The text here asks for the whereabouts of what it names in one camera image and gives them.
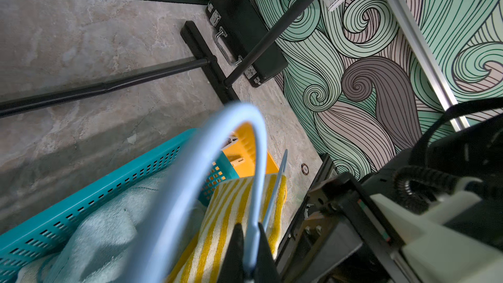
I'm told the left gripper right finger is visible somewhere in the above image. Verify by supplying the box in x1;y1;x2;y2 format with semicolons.
254;224;280;283

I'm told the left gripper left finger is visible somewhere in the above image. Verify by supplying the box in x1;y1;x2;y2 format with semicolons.
217;224;244;283

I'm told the yellow striped towel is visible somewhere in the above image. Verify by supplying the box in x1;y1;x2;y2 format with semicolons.
165;174;288;282

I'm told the light blue towel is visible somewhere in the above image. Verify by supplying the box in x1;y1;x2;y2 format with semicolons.
17;171;167;282

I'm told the blue wire hanger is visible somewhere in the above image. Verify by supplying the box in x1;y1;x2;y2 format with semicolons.
119;102;284;282

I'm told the pink clothespin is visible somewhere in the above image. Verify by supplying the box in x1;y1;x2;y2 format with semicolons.
221;136;238;150

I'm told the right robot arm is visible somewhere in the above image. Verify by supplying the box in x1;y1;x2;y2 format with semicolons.
276;98;502;282

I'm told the poker chip on floor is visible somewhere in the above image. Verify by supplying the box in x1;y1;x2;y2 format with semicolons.
301;163;309;176

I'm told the yellow plastic tray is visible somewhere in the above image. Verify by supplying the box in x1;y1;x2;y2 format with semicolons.
223;123;256;178

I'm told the teal perforated plastic basket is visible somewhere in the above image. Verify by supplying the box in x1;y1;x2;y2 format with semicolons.
0;127;240;283

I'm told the black clothes rack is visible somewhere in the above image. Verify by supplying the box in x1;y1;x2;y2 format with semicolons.
1;0;314;118

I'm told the black case on floor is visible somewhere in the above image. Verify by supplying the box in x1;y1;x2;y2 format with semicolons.
206;0;288;88

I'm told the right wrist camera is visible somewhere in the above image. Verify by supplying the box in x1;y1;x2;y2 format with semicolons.
364;176;502;282

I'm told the grey aluminium wall rail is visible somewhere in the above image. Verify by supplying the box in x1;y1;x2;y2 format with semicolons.
387;0;458;110

